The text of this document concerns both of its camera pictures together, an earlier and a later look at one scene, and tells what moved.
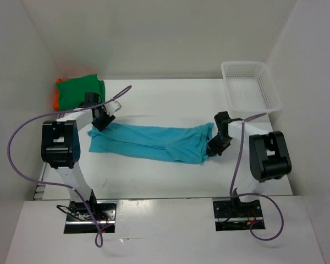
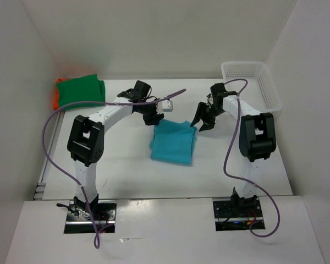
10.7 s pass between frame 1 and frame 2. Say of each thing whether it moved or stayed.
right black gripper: moved
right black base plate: stayed
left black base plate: stayed
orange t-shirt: stayed
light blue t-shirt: moved
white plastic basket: stayed
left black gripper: moved
